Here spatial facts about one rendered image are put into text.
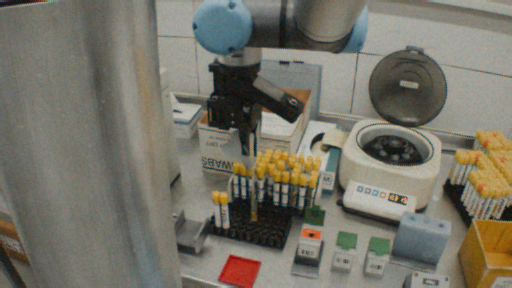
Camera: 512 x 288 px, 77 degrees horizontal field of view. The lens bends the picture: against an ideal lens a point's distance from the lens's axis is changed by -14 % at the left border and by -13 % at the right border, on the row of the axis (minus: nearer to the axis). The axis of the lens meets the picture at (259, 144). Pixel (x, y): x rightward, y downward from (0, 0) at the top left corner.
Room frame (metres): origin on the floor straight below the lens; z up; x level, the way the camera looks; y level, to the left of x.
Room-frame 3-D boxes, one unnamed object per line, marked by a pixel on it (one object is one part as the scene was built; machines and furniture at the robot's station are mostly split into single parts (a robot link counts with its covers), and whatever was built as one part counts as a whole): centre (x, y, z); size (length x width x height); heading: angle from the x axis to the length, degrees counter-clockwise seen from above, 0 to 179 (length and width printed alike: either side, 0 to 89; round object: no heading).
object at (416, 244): (0.49, -0.33, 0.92); 0.10 x 0.07 x 0.10; 65
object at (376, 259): (0.47, -0.23, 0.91); 0.05 x 0.04 x 0.07; 163
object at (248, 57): (0.59, 0.03, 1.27); 0.08 x 0.08 x 0.05
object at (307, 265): (0.50, -0.10, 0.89); 0.09 x 0.05 x 0.04; 164
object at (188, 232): (0.56, 0.21, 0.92); 0.21 x 0.07 x 0.05; 73
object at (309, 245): (0.50, -0.10, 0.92); 0.05 x 0.04 x 0.06; 164
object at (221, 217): (0.59, 0.02, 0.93); 0.17 x 0.09 x 0.11; 73
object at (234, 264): (0.47, 0.04, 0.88); 0.07 x 0.07 x 0.01; 73
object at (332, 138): (0.83, -0.17, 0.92); 0.24 x 0.12 x 0.10; 163
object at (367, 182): (0.74, -0.33, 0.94); 0.30 x 0.24 x 0.12; 154
